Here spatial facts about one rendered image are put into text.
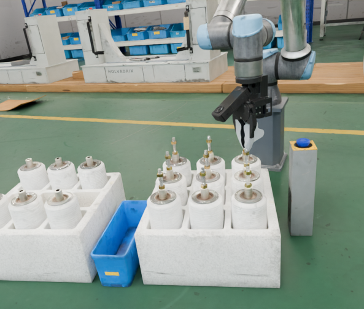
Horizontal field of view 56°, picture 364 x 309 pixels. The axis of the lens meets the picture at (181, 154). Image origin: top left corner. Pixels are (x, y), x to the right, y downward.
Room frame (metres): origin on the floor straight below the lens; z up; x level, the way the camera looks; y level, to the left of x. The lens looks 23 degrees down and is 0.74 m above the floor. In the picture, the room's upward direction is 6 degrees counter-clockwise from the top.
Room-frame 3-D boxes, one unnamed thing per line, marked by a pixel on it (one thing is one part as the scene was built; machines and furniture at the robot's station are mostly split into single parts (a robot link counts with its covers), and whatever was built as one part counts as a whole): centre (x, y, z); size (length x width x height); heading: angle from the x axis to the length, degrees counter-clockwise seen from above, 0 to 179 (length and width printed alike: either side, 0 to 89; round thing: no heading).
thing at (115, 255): (0.93, 0.21, 0.06); 0.30 x 0.11 x 0.12; 168
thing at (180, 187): (0.96, 0.04, 0.16); 0.10 x 0.10 x 0.18
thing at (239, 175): (0.92, -0.19, 0.25); 0.08 x 0.08 x 0.01
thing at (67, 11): (7.38, 1.71, 0.90); 0.50 x 0.38 x 0.21; 154
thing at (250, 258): (0.94, -0.07, 0.09); 0.39 x 0.39 x 0.18; 79
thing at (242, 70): (0.93, -0.20, 0.57); 0.08 x 0.08 x 0.05
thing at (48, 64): (4.61, 2.01, 0.45); 1.61 x 0.57 x 0.74; 63
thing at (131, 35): (6.76, 0.49, 0.36); 0.50 x 0.38 x 0.21; 154
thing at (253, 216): (0.80, -0.17, 0.16); 0.10 x 0.10 x 0.18
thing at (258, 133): (0.91, -0.21, 0.38); 0.06 x 0.03 x 0.09; 115
